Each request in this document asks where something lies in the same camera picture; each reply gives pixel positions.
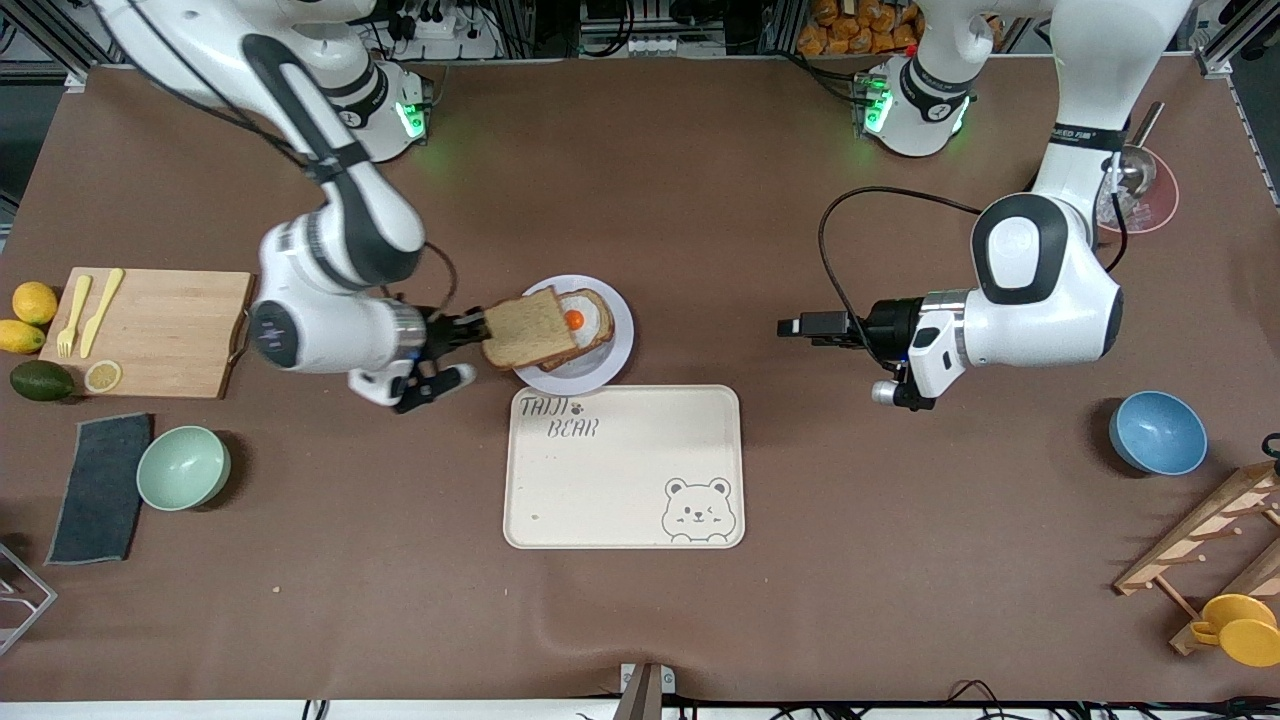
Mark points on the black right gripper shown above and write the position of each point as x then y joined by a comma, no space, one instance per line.
444,331

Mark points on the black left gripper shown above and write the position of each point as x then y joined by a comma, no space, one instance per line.
886,324

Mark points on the plain brown bread slice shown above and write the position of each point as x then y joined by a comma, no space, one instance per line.
528,330

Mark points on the lavender round plate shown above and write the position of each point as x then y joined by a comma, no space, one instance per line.
600,376

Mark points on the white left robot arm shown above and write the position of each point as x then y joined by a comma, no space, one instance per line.
1040,290

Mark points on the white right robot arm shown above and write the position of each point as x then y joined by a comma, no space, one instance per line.
340,225

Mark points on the fried egg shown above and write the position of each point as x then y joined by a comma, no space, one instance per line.
590,318

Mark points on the bread slice under egg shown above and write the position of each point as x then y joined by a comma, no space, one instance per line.
588,354

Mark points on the cream bear print tray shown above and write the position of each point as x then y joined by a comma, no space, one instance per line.
620,470

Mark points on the white power strip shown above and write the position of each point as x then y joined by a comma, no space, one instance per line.
470,45

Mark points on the wooden cutting board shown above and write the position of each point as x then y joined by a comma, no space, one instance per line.
170,320

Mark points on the clear ice cubes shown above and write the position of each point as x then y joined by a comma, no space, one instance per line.
1112,208

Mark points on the bag of orange pastries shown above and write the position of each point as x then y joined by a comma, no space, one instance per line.
850,30

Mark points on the mint green bowl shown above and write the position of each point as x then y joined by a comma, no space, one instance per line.
183,468

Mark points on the blue bowl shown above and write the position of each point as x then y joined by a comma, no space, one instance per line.
1158,433

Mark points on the metal scoop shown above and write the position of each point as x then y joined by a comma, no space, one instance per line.
1140,170

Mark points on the pink bowl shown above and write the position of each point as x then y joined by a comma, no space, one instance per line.
1160,205

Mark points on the lemon half slice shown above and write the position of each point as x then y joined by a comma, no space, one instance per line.
103,376

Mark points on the yellow plastic knife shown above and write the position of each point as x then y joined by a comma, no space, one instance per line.
100,312

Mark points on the yellow plastic fork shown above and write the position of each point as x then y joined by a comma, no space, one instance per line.
72,315

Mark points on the grey folded cloth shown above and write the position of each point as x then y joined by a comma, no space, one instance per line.
100,490

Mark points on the wooden drying rack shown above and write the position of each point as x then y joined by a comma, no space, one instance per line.
1200,530

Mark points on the dark green avocado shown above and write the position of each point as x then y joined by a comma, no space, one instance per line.
42,381

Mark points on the yellow lemon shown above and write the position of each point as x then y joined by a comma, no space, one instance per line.
20,337
35,302

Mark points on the yellow cup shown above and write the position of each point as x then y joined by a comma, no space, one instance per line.
1245,630

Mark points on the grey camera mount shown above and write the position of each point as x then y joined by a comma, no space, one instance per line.
645,690

